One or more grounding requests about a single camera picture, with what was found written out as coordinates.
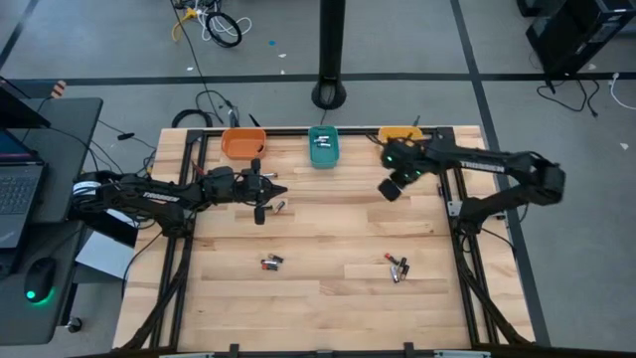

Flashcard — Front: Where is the black computer mouse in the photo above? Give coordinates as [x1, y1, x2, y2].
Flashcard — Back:
[23, 257, 58, 304]

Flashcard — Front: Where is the yellow floor cable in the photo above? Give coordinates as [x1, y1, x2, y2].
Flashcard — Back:
[171, 7, 199, 44]

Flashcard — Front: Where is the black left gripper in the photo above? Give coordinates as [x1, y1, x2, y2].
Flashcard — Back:
[201, 157, 289, 206]

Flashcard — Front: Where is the white floor cable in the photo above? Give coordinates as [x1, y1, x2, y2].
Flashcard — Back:
[196, 4, 253, 44]

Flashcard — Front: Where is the black laptop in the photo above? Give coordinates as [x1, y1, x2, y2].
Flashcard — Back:
[0, 127, 49, 279]

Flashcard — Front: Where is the black pole with round end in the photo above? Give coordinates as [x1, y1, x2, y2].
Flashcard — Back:
[310, 0, 349, 111]

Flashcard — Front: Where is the black cable with plug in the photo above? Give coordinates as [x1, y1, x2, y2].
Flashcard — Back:
[536, 74, 601, 119]

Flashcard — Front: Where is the yellow plastic bin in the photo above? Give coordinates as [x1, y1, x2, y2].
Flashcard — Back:
[377, 125, 424, 145]

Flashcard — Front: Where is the black coiled cable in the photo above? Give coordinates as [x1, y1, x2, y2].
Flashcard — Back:
[204, 10, 244, 50]

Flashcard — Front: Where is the black monitor panel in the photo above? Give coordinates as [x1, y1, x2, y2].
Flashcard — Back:
[0, 76, 52, 130]

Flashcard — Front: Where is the white flat box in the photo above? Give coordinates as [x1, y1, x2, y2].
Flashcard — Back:
[74, 207, 139, 281]

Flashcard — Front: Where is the black side desk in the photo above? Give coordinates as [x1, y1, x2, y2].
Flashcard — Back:
[0, 96, 104, 348]

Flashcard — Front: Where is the white cable with plug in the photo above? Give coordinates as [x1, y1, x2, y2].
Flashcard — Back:
[607, 72, 636, 111]

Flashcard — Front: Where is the orange plastic bin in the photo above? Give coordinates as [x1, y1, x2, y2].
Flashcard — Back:
[220, 127, 268, 161]

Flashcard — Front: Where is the teal plastic bin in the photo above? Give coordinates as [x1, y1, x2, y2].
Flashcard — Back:
[307, 125, 342, 170]

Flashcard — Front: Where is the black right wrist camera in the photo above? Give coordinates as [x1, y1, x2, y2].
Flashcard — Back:
[377, 178, 404, 203]

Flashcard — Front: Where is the black flat box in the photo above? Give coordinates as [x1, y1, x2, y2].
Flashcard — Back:
[69, 198, 140, 249]

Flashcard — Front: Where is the black aluminium rig frame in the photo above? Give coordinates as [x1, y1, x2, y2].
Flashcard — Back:
[112, 126, 541, 358]

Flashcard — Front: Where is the black computer tower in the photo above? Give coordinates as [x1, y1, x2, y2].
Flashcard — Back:
[525, 0, 636, 77]

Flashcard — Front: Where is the black looped floor cable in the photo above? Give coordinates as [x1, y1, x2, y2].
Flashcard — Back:
[171, 107, 215, 129]

